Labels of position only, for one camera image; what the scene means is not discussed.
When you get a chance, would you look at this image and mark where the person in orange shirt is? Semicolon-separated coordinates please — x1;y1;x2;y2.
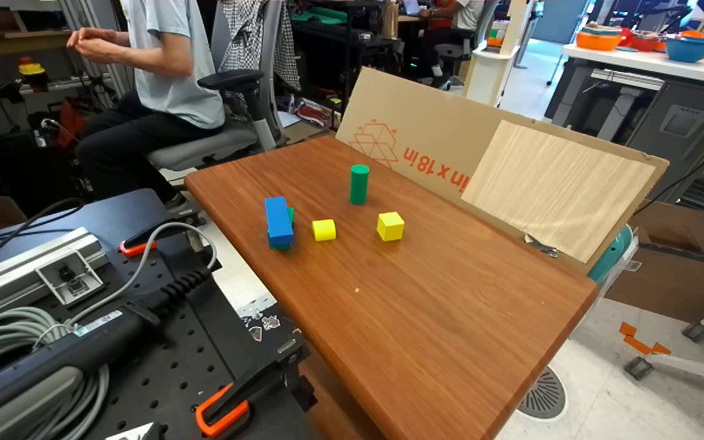
412;0;485;54

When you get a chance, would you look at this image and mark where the green cylinder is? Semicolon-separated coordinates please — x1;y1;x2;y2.
347;162;374;207

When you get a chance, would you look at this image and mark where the small rounded yellow cube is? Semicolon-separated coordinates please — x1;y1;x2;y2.
309;217;339;244

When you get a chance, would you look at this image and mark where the person in light shirt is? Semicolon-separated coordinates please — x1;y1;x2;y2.
64;0;230;202

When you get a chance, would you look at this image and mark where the grey office chair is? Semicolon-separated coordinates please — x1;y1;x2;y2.
144;0;302;175

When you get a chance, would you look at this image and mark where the light wood panel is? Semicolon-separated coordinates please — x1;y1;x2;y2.
460;120;659;267

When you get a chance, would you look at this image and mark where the dark blue board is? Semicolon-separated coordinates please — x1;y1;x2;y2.
0;189;170;274

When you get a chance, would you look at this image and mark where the orange black clamp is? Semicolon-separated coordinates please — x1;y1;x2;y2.
116;230;207;261
192;347;317;440

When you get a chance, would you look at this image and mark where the brown cardboard box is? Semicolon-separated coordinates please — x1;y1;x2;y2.
605;200;704;325

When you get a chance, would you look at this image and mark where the round floor drain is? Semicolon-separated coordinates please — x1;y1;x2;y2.
515;365;570;424

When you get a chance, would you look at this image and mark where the blue bowl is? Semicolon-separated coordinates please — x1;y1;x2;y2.
661;34;704;65

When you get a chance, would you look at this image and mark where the blue block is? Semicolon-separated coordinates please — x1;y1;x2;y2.
261;194;298;252

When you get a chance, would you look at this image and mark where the grey metal stand base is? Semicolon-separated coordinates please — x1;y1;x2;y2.
622;296;704;395

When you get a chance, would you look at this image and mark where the teal container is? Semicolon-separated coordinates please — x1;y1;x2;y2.
586;222;643;288

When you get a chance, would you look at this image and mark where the black perforated breadboard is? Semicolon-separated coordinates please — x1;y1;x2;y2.
81;235;309;440

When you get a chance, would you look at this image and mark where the aluminium rail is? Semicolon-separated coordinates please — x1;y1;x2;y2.
0;226;114;322

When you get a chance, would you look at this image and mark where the black corrugated cable sleeve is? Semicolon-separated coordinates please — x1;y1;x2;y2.
0;267;217;433

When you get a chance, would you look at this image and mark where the orange bowl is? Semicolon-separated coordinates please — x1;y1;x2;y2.
573;28;628;54

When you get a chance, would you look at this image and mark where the white counter table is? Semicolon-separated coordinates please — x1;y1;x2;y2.
544;41;704;166

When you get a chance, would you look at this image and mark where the brown cardboard sheet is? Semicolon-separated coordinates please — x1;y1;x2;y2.
334;65;672;276

